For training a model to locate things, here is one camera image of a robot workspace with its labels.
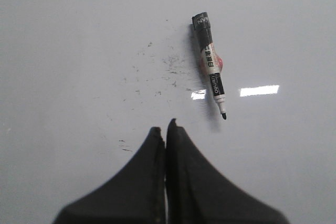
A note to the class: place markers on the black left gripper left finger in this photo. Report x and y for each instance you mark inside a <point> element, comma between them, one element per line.
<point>134,195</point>

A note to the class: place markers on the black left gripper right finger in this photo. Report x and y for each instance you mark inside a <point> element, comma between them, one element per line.
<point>198,193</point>

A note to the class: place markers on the black white whiteboard marker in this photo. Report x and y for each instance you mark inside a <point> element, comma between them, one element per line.
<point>211,63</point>

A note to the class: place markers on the white whiteboard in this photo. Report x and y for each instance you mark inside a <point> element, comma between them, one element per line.
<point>83,81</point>

